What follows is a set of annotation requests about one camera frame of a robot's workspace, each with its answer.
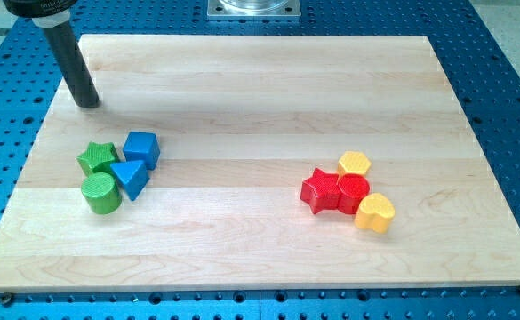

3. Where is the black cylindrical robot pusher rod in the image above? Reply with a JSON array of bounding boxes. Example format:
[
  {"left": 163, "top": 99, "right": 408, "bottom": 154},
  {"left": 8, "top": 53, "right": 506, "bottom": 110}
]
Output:
[{"left": 32, "top": 10, "right": 100, "bottom": 108}]

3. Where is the left board corner screw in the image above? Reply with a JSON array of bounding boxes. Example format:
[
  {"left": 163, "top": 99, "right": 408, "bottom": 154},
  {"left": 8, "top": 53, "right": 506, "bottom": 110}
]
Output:
[{"left": 0, "top": 292, "right": 13, "bottom": 306}]

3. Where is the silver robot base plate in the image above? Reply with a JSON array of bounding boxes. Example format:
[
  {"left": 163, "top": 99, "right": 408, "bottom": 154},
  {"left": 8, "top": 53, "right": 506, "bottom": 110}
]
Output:
[{"left": 207, "top": 0, "right": 301, "bottom": 18}]

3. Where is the green cylinder block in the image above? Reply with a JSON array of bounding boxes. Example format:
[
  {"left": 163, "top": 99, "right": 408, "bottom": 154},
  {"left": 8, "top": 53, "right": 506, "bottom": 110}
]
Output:
[{"left": 81, "top": 172, "right": 122, "bottom": 215}]

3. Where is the blue triangle block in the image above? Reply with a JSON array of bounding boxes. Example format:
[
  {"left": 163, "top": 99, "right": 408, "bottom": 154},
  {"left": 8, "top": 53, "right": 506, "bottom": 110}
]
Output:
[{"left": 110, "top": 160, "right": 149, "bottom": 201}]

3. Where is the yellow heart block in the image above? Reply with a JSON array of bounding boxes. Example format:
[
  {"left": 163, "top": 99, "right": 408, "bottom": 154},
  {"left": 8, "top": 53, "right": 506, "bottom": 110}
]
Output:
[{"left": 354, "top": 193, "right": 396, "bottom": 234}]

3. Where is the light wooden board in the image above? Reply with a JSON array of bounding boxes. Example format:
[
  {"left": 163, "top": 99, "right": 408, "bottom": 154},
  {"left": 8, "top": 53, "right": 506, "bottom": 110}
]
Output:
[{"left": 0, "top": 35, "right": 520, "bottom": 293}]

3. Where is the red star block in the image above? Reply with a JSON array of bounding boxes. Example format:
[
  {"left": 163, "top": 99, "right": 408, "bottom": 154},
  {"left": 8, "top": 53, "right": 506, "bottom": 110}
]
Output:
[{"left": 300, "top": 168, "right": 341, "bottom": 214}]

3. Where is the red cylinder block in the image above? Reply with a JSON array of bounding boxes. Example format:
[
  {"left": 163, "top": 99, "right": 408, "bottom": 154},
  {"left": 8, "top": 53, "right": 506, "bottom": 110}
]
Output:
[{"left": 337, "top": 173, "right": 370, "bottom": 215}]

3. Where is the yellow hexagon block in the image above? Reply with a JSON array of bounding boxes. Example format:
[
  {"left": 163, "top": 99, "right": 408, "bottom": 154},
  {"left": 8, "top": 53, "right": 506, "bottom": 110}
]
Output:
[{"left": 337, "top": 151, "right": 372, "bottom": 177}]

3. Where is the blue cube block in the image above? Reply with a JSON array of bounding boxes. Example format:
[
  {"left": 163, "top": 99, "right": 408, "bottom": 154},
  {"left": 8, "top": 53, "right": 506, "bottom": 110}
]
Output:
[{"left": 123, "top": 132, "right": 160, "bottom": 170}]

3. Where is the black robot arm end flange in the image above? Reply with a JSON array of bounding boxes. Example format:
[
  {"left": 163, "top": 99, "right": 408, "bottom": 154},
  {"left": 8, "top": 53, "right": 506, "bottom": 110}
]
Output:
[{"left": 3, "top": 0, "right": 77, "bottom": 18}]

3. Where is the green star block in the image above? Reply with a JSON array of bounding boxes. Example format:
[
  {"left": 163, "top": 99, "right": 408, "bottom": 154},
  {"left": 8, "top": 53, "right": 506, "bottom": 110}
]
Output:
[{"left": 76, "top": 142, "right": 120, "bottom": 176}]

